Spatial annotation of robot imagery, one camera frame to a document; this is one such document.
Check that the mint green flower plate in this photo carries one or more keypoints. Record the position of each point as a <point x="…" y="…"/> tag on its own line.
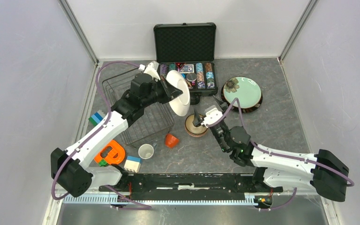
<point x="246" y="90"/>

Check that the white mug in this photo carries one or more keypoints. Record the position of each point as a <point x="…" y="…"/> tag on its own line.
<point x="146" y="151"/>

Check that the black poker chip case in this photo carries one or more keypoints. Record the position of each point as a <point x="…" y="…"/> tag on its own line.
<point x="188" y="48"/>

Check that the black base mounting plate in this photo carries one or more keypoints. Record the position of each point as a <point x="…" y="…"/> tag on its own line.
<point x="191" y="186"/>

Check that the blue green stacked blocks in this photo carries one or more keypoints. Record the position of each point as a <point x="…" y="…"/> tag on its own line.
<point x="96" y="118"/>

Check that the dark brown bottom plate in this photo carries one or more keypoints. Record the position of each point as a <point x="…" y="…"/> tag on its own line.
<point x="248" y="102"/>

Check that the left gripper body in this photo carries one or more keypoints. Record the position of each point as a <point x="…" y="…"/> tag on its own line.
<point x="158" y="94"/>

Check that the blue white toy block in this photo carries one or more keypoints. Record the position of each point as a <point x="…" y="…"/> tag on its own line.
<point x="132" y="164"/>

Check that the tan ceramic bowl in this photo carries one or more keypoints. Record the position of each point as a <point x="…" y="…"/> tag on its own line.
<point x="192" y="130"/>

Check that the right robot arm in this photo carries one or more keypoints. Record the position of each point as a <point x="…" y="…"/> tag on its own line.
<point x="323" y="172"/>

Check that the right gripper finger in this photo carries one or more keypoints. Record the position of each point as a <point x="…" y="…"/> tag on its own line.
<point x="218" y="104"/>
<point x="198" y="118"/>

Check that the green dice block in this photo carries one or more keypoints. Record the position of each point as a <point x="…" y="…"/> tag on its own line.
<point x="102" y="163"/>

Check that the orange small cup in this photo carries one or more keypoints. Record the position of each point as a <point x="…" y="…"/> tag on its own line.
<point x="171" y="141"/>

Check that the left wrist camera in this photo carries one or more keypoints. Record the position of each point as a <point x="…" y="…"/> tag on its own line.
<point x="151" y="69"/>

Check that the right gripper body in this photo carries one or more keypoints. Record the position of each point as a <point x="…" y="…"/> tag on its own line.
<point x="203" y="122"/>

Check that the silver round dealer button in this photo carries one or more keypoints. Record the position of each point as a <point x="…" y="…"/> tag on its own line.
<point x="191" y="77"/>

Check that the black wire dish rack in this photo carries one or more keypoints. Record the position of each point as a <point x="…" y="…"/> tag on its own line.
<point x="156" y="121"/>

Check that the white plate teal rim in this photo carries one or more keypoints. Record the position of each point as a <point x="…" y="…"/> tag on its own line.
<point x="181" y="103"/>

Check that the orange tape dispenser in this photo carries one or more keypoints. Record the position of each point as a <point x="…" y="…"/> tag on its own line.
<point x="113" y="153"/>

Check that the white cable duct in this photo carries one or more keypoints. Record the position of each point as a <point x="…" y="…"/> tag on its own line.
<point x="114" y="199"/>

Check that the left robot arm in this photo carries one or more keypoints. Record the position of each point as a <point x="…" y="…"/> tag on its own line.
<point x="69" y="166"/>

